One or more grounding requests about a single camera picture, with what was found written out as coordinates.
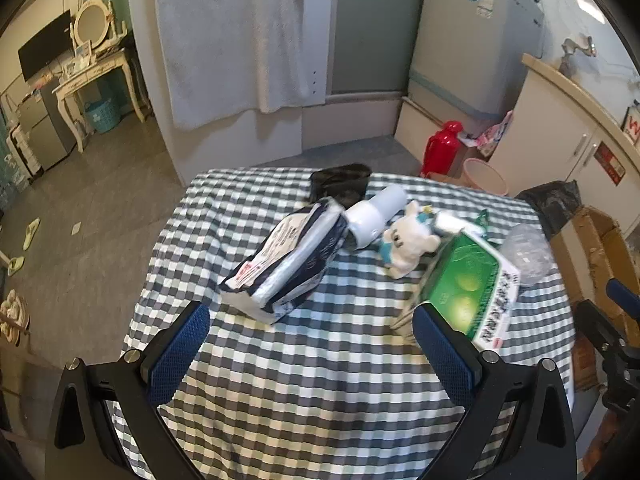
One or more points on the small green sachet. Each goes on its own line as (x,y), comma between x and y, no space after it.
(483,217)

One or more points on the white plastic bottle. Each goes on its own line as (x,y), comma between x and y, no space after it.
(372,212)

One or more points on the oval vanity mirror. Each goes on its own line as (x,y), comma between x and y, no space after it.
(92,22)

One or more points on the white kitchen cabinet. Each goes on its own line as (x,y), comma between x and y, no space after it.
(550,130)

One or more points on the black television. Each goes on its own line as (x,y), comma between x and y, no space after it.
(45,45)

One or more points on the black trash bag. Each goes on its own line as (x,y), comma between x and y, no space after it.
(550,202)

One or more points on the beige fluffy slipper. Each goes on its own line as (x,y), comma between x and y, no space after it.
(10,330)
(15,305)

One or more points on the large cardboard box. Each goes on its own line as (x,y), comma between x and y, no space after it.
(595,260)

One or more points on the black plastic pouch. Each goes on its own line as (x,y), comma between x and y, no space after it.
(340,180)

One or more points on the grey glass sliding door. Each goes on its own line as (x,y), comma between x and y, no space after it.
(370,25)

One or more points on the white plush toy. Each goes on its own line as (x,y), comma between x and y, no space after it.
(407,245)

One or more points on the navy white plastic packet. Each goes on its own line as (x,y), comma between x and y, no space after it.
(290,260)

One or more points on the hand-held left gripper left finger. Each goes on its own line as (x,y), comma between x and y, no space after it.
(180,355)

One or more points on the white dressing table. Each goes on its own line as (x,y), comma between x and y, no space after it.
(95,72)

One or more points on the small grey fridge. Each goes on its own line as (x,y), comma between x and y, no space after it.
(45,130)

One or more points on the metal faucet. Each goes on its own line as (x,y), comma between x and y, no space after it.
(575,50)

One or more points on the blue plastic basket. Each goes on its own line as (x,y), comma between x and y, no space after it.
(102,115)

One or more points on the small picture frame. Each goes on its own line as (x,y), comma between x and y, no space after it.
(82,51)

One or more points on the small brown cardboard box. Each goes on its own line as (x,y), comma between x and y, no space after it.
(447,179)

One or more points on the grey washing machine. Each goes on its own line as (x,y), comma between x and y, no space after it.
(470,60)

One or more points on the clear plastic bag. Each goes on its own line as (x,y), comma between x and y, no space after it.
(527,255)

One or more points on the white ribbed case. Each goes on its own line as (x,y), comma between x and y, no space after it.
(22,152)

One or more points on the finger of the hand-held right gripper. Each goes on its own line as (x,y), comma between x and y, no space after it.
(602,327)
(622,294)

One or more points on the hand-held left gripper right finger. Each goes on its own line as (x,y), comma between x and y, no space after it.
(445,355)

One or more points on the white towel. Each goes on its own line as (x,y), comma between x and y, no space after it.
(225,35)

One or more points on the green slipper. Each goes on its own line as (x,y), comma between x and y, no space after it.
(31,232)
(15,264)

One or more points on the pink printed plastic bag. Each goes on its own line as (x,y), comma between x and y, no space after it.
(495,135)

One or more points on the green medicine box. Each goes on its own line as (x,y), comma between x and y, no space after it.
(467,285)

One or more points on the red thermos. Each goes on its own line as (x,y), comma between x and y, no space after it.
(440,147)

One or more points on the checkered tablecloth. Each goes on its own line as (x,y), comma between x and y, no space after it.
(300,385)

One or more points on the pink waste bin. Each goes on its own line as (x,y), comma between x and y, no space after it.
(482,175)

